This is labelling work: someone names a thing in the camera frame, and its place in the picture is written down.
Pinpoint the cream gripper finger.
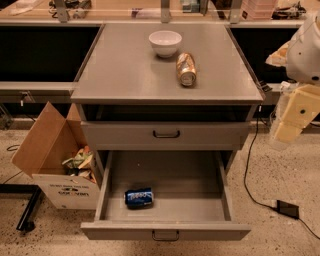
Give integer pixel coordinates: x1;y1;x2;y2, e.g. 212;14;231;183
273;84;320;143

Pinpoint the blue pepsi can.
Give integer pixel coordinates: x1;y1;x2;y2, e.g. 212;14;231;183
124;188;154;208

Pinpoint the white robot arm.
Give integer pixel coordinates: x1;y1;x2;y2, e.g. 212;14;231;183
271;12;320;144

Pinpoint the gold soda can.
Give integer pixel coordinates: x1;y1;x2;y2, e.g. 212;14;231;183
176;53;197;86

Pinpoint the grey drawer cabinet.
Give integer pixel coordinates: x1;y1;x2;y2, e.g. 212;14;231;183
70;22;265;242

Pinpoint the open grey middle drawer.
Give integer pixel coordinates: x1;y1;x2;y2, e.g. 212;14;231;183
81;151;251;242

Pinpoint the closed grey top drawer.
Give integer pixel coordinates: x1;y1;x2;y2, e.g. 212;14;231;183
81;121;249;151

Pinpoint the black power adapter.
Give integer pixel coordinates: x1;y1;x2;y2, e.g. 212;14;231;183
276;200;299;219

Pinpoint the pink storage bin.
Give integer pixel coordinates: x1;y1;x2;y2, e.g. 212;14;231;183
240;0;277;20

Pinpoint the white ceramic bowl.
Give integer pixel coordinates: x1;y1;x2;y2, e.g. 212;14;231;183
149;30;182;58

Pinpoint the cardboard box with trash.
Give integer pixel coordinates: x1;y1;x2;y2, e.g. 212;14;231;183
11;102;100;210

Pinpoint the black metal table leg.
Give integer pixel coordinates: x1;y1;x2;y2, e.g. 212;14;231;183
0;184;42;232

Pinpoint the black floor cable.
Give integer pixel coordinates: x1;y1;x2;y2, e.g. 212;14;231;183
243;105;320;240

